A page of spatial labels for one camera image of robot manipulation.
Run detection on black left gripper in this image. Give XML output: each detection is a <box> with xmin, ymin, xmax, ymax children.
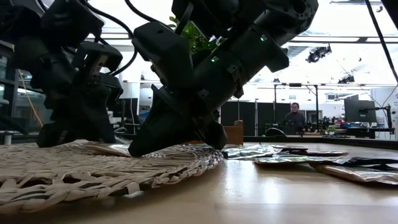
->
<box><xmin>30</xmin><ymin>46</ymin><xmax>124</xmax><ymax>148</ymax></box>

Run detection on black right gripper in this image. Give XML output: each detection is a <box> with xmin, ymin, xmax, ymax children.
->
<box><xmin>127</xmin><ymin>26</ymin><xmax>290</xmax><ymax>157</ymax></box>

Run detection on yellow black tea packets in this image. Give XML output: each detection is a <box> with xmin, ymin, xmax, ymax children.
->
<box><xmin>81</xmin><ymin>141</ymin><xmax>133</xmax><ymax>158</ymax></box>

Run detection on round woven straw placemat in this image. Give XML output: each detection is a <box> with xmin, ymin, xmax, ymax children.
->
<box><xmin>0</xmin><ymin>139</ymin><xmax>224</xmax><ymax>216</ymax></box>

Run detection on beige apple tea sachet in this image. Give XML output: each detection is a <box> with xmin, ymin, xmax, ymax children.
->
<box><xmin>310</xmin><ymin>163</ymin><xmax>398</xmax><ymax>187</ymax></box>

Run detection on black computer monitor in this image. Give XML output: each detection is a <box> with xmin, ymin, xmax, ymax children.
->
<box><xmin>113</xmin><ymin>98</ymin><xmax>139</xmax><ymax>119</ymax></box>
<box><xmin>344</xmin><ymin>98</ymin><xmax>377</xmax><ymax>124</ymax></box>

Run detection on green plant in black pot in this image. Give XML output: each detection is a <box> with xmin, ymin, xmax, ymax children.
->
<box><xmin>167</xmin><ymin>15</ymin><xmax>224</xmax><ymax>58</ymax></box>

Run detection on person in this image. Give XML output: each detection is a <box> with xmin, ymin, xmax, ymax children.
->
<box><xmin>283</xmin><ymin>101</ymin><xmax>308</xmax><ymax>136</ymax></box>

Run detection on black ceiling spotlight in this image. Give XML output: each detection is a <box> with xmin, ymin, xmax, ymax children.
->
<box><xmin>306</xmin><ymin>45</ymin><xmax>332</xmax><ymax>63</ymax></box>

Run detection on yellow hanging cable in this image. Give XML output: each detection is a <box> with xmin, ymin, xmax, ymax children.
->
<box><xmin>17</xmin><ymin>68</ymin><xmax>44</xmax><ymax>128</ymax></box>

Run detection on white cylinder post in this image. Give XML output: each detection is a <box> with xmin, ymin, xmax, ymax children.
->
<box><xmin>0</xmin><ymin>129</ymin><xmax>16</xmax><ymax>146</ymax></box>

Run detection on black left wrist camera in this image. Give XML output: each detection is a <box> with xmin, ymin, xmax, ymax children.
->
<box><xmin>76</xmin><ymin>41</ymin><xmax>124</xmax><ymax>78</ymax></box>

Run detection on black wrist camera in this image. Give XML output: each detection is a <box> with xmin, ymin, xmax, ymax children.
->
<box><xmin>132</xmin><ymin>21</ymin><xmax>194</xmax><ymax>91</ymax></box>
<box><xmin>76</xmin><ymin>41</ymin><xmax>124</xmax><ymax>78</ymax></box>

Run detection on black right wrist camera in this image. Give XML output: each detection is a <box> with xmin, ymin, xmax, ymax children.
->
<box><xmin>132</xmin><ymin>21</ymin><xmax>194</xmax><ymax>91</ymax></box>

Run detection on black metal table frame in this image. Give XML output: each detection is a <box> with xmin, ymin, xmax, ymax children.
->
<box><xmin>0</xmin><ymin>133</ymin><xmax>398</xmax><ymax>151</ymax></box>

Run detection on black hanging cable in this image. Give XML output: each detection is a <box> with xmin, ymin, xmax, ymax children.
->
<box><xmin>364</xmin><ymin>0</ymin><xmax>398</xmax><ymax>83</ymax></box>

